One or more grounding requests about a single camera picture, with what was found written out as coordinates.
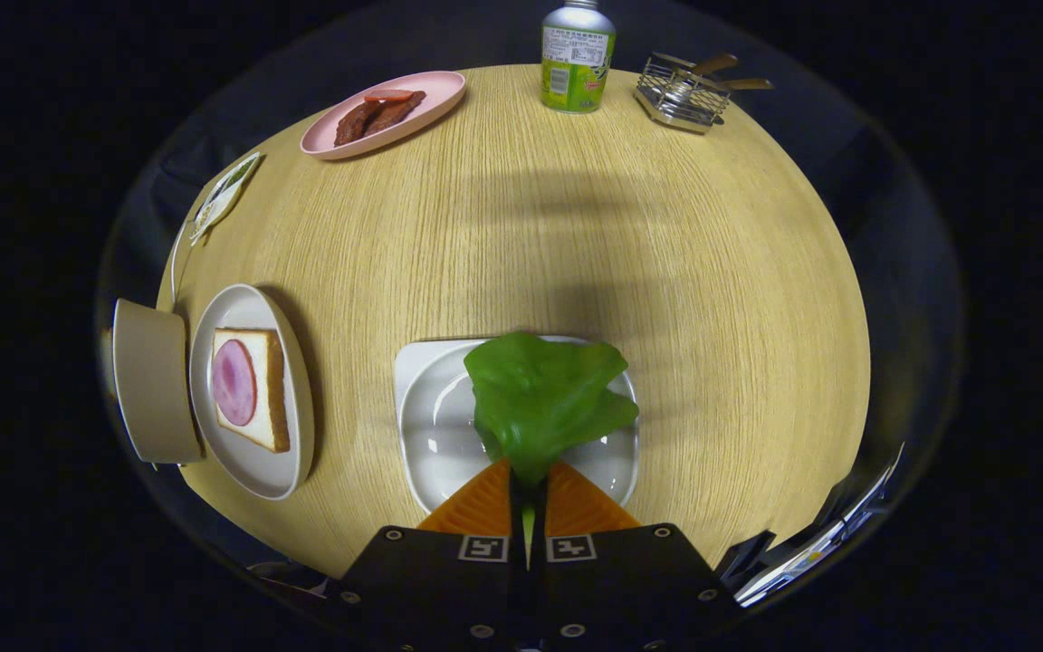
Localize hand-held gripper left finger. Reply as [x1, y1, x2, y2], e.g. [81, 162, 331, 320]
[327, 457, 527, 652]

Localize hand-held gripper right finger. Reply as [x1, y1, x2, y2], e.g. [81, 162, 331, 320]
[526, 460, 744, 652]

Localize green lettuce leaf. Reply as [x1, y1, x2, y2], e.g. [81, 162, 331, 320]
[464, 331, 640, 571]

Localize white square dish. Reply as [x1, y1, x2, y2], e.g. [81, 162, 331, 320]
[394, 335, 640, 514]

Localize black and white object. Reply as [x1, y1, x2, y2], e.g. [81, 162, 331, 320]
[721, 444, 904, 608]

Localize round white plate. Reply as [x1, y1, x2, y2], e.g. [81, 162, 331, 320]
[188, 283, 315, 501]

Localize white bread slice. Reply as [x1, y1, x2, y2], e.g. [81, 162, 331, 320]
[212, 327, 292, 454]

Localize pink ham slice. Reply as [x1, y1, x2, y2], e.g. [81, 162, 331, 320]
[212, 339, 258, 427]

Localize cream white toaster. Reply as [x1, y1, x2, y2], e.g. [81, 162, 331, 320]
[112, 299, 206, 465]

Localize black backdrop cloth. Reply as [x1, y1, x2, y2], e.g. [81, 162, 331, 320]
[96, 0, 966, 617]

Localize white divided dish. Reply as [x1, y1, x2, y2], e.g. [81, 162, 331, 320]
[189, 151, 263, 245]

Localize pink plate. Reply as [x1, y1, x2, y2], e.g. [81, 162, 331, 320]
[300, 71, 468, 161]

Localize brown meat slices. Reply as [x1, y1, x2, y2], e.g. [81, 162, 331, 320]
[334, 91, 427, 148]

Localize green bottle with silver cap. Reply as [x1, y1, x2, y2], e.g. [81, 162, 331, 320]
[541, 0, 617, 114]

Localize white toaster cable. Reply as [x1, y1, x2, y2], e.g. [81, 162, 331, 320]
[168, 217, 196, 309]

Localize metal wire basket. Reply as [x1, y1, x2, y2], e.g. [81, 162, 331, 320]
[635, 52, 732, 135]

